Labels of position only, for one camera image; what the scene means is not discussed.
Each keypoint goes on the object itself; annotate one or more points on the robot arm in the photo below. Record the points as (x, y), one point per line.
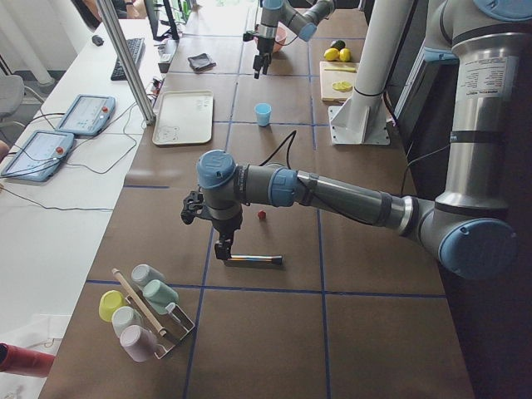
(303, 25)
(464, 227)

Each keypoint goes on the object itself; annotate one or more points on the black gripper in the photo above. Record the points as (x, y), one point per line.
(227, 223)
(263, 44)

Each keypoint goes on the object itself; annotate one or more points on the black monitor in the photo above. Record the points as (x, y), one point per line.
(161, 18)

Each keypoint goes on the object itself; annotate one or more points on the wooden cutting board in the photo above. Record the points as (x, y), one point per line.
(327, 78)

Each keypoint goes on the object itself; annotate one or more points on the cream bear tray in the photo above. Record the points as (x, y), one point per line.
(184, 118)

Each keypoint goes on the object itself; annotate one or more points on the yellow lemon near board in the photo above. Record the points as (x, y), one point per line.
(331, 54)

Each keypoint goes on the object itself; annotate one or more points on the blue teach pendant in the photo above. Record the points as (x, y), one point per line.
(40, 156)
(87, 115)

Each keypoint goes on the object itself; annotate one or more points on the black computer mouse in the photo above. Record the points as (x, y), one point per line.
(97, 40)

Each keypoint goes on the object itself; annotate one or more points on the light blue plastic cup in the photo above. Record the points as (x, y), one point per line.
(263, 113)

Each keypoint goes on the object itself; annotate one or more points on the pink cup on rack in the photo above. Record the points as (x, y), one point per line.
(140, 343)

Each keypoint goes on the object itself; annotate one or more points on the green lime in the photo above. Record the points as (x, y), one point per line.
(338, 44)

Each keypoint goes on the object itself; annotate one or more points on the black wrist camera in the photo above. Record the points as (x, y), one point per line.
(250, 36)
(193, 208)

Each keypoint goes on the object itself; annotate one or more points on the pale white cup on rack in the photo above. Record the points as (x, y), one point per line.
(124, 317)

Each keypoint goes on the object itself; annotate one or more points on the yellow lemon far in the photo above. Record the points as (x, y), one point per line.
(344, 55)

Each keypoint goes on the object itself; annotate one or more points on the grey-green cup on rack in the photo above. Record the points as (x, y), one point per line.
(142, 274)

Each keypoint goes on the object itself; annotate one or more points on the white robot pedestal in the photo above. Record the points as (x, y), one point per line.
(361, 120)

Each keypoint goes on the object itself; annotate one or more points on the lemon slices stack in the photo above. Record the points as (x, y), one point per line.
(342, 86)

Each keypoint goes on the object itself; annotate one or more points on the aluminium frame post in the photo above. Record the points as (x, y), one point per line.
(113, 27)

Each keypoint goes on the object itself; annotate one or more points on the grey folded cloth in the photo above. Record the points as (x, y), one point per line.
(201, 62)

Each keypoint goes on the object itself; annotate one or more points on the pink bowl of ice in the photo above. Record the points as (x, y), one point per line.
(280, 39)

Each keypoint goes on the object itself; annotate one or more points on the steel muddler black tip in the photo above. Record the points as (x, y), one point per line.
(276, 260)

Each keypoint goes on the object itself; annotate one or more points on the mint cup on rack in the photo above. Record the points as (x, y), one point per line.
(158, 294)

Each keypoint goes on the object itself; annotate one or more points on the near blue teach pendant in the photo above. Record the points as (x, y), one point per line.
(40, 156)

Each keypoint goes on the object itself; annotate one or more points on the yellow plastic knife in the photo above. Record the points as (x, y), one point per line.
(350, 69)

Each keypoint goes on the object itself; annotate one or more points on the far blue teach pendant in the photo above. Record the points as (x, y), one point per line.
(87, 115)

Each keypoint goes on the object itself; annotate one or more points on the red bottle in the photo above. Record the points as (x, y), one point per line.
(26, 362)

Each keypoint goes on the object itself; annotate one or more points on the metal cup rack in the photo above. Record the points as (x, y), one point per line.
(170, 329)

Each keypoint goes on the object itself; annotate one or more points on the yellow cup on rack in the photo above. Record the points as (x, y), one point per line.
(110, 301)

